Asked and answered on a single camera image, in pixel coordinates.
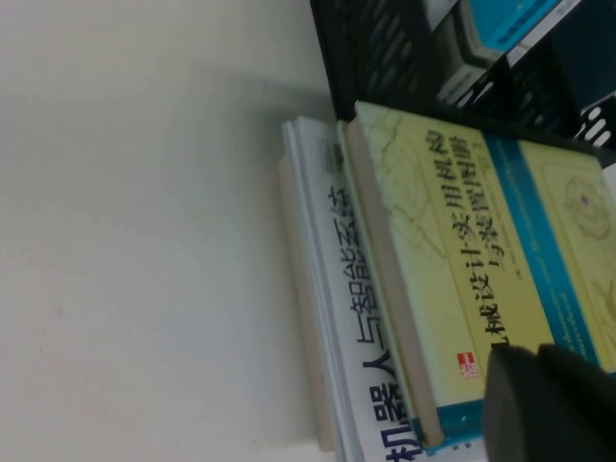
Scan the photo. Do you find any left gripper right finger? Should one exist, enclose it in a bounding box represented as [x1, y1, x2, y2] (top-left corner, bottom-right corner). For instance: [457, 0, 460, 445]
[537, 343, 616, 410]

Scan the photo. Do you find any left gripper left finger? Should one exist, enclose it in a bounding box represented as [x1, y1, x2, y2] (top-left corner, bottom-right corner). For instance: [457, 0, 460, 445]
[481, 345, 616, 462]

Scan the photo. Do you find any yellow and blue hardcover book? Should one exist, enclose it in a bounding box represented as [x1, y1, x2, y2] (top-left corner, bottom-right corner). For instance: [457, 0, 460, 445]
[336, 99, 616, 456]

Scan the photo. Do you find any black ROS robot book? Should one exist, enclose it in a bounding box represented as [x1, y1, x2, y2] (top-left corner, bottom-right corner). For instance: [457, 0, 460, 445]
[276, 115, 424, 462]

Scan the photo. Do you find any cyan book with beige pages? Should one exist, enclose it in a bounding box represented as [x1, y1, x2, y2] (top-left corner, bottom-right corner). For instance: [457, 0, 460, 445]
[435, 0, 586, 105]

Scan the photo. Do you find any black mesh book stand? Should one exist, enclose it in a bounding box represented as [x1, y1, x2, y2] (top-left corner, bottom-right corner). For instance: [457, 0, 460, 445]
[310, 0, 616, 163]

